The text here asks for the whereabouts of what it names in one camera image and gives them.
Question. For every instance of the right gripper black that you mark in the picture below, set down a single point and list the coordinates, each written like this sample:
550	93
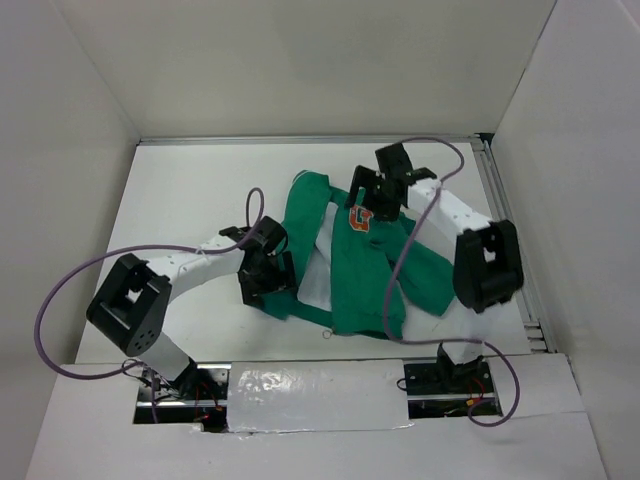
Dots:
366	178

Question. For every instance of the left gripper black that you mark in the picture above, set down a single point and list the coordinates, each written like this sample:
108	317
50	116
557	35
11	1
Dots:
282	280

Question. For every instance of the green jacket white lining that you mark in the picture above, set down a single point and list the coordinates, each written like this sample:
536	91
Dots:
344	259

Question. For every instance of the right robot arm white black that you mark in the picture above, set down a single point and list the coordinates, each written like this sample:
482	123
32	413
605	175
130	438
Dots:
487	266

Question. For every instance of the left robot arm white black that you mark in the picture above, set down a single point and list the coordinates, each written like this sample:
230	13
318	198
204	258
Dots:
129	307

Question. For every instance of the white taped cover panel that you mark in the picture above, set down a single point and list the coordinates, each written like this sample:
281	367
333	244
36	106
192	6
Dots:
331	396

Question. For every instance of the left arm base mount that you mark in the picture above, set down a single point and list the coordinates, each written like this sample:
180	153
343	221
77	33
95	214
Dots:
204	405

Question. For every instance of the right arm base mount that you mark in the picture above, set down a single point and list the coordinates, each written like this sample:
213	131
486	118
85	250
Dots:
430	395

